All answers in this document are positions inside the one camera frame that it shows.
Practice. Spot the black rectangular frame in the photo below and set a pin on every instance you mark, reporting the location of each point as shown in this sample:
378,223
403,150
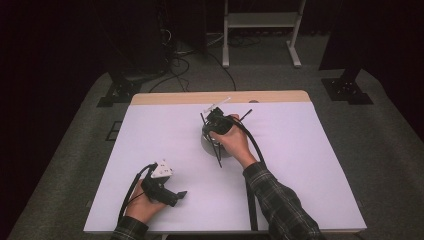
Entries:
108,133

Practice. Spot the white metal stand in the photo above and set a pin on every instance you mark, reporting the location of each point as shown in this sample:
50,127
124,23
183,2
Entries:
261,20

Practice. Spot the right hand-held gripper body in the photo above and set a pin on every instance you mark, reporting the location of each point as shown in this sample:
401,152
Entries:
218,121

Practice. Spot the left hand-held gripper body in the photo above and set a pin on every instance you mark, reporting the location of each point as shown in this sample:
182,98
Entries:
160,191

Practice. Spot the person's right hand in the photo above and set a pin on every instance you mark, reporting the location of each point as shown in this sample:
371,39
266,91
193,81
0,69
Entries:
236,140

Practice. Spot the white table mat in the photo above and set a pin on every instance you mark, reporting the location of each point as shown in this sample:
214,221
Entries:
166,140

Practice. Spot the spoon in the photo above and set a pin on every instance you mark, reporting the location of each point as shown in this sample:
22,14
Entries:
247,113

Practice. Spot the person's left hand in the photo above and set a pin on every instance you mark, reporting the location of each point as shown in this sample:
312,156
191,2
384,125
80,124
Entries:
143,208

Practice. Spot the round table grommet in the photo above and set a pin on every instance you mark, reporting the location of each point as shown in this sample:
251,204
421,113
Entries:
253,101

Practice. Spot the black stand base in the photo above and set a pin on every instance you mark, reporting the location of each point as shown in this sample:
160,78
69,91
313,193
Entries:
346,88
118,93

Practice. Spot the metal bowl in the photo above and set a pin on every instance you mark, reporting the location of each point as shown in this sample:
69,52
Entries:
204,137

